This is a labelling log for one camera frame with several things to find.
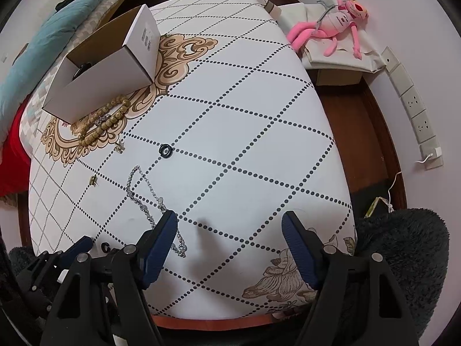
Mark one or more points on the white cloth bag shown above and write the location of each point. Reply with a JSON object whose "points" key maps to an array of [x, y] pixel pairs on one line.
{"points": [[326, 61]]}

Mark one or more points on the red cloth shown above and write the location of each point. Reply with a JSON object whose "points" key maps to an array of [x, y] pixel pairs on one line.
{"points": [[12, 158]]}

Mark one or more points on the dark fuzzy cloth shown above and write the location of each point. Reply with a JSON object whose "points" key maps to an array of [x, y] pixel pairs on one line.
{"points": [[407, 252]]}

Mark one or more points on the brown cardboard box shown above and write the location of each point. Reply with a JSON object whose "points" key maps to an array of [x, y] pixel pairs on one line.
{"points": [[338, 77]]}

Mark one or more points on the white cardboard box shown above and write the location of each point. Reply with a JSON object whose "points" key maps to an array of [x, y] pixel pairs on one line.
{"points": [[90, 90]]}

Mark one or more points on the yellow green packet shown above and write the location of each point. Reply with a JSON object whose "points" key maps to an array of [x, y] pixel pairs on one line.
{"points": [[374, 207]]}

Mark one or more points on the white wall socket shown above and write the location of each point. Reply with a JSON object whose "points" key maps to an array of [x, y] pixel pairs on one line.
{"points": [[430, 158], [413, 101], [424, 126]]}

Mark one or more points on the black accessory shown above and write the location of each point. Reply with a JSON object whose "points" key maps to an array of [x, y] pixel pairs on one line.
{"points": [[83, 68]]}

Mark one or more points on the pink plush toy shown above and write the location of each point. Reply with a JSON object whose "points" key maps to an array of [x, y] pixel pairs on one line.
{"points": [[340, 18]]}

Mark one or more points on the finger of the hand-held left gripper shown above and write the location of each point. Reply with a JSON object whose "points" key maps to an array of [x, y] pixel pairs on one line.
{"points": [[79, 245]]}

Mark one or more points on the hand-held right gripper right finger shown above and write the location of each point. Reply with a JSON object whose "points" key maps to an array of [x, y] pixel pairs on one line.
{"points": [[300, 256]]}

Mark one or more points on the gold earring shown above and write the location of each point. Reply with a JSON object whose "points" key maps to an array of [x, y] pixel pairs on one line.
{"points": [[119, 147], [93, 180]]}

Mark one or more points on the printed white tablecloth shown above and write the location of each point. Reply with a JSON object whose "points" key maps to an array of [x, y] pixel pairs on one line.
{"points": [[234, 115]]}

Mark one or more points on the teal blanket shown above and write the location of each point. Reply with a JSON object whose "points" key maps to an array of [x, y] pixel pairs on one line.
{"points": [[39, 36]]}

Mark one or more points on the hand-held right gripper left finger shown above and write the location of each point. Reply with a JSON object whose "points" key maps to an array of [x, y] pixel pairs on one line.
{"points": [[160, 248]]}

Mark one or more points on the white charger plug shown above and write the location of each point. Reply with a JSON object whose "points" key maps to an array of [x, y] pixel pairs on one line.
{"points": [[437, 151]]}

